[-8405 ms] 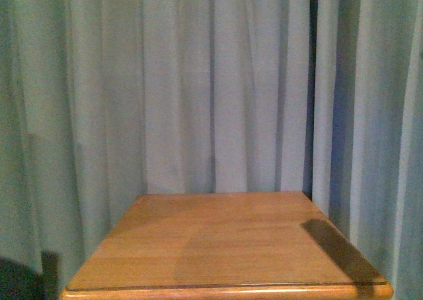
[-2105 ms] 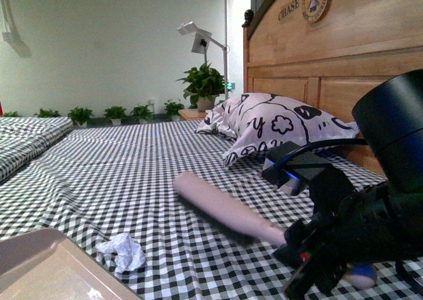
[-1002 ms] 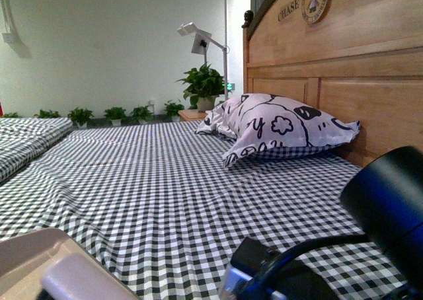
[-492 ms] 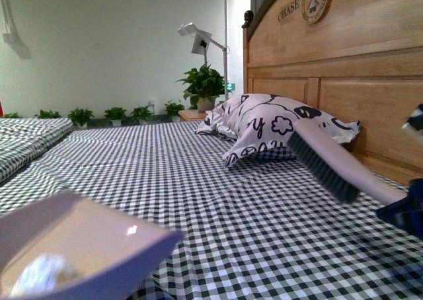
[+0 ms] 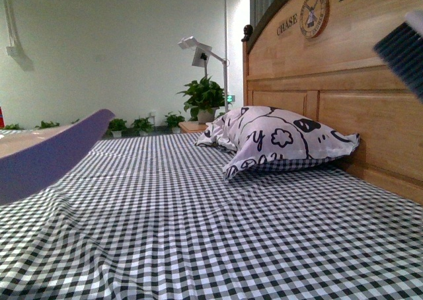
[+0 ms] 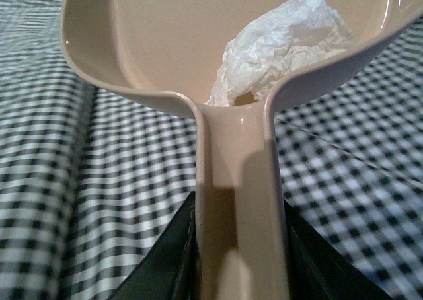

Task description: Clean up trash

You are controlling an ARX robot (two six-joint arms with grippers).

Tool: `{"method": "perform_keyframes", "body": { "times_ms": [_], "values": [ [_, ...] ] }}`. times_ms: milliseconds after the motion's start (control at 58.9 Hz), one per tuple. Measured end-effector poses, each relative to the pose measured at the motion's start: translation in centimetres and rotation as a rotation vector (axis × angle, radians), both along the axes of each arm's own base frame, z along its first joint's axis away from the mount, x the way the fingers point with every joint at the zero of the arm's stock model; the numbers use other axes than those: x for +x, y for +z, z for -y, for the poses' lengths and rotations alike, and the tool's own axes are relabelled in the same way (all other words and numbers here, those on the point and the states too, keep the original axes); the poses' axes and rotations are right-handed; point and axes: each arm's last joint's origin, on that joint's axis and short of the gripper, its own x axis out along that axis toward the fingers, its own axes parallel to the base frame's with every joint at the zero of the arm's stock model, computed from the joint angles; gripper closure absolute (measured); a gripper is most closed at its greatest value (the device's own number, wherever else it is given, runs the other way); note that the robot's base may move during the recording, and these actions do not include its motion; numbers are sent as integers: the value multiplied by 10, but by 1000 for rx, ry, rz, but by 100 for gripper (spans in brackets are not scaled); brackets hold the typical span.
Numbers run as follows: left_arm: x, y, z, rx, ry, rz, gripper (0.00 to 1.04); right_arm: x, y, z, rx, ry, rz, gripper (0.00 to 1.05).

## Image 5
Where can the beige plastic dustpan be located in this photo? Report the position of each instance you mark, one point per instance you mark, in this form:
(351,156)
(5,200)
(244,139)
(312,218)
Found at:
(33,160)

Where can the beige hand brush black bristles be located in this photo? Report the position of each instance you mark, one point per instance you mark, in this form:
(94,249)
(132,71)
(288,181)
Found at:
(401,50)

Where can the small wooden nightstand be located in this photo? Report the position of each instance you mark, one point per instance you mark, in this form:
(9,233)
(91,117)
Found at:
(191,127)

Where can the small potted plant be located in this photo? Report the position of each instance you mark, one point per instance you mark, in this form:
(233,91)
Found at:
(172,121)
(143,126)
(116,127)

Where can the large potted green plant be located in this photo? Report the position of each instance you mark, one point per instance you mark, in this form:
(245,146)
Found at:
(204,98)

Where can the white cartoon print pillow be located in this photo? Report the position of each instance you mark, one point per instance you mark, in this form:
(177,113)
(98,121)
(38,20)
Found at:
(273,139)

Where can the black white checkered bedsheet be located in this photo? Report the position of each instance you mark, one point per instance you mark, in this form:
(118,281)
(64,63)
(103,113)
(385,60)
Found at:
(153,218)

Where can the wooden headboard with lettering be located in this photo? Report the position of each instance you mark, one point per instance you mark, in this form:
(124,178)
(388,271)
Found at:
(316,58)

